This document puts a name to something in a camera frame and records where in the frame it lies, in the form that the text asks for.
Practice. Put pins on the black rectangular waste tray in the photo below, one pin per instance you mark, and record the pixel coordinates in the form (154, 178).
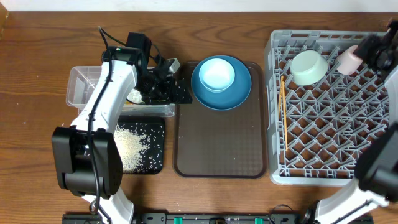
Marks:
(113, 145)

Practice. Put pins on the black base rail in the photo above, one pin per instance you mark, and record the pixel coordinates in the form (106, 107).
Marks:
(161, 218)

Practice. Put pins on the pink paper cup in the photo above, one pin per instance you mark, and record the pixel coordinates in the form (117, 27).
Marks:
(348, 61)

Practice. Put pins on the mint green bowl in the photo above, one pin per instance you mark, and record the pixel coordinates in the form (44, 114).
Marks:
(308, 67)

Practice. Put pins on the grey plastic dishwasher rack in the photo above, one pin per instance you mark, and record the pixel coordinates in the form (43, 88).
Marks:
(329, 123)

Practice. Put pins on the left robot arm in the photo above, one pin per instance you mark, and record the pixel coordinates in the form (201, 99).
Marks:
(118, 78)

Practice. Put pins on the clear plastic waste bin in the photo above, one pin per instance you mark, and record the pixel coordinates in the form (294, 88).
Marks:
(82, 82)

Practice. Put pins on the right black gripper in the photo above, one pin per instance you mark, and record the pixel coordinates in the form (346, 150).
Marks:
(364, 47)

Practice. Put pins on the dark blue plate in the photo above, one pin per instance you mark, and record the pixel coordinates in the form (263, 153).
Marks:
(235, 95)

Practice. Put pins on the light blue bowl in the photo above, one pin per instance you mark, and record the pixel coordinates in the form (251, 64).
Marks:
(216, 75)

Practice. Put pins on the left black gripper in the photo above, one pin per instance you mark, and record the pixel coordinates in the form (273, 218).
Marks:
(168, 95)

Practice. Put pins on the white rice pile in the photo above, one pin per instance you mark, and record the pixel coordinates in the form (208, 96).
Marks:
(141, 146)

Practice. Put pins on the brown plastic serving tray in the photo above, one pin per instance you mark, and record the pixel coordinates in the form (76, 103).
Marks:
(223, 144)

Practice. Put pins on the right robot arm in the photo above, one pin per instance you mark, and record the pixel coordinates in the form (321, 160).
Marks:
(375, 176)

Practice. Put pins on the white tissue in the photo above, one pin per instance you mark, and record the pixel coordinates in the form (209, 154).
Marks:
(135, 97)

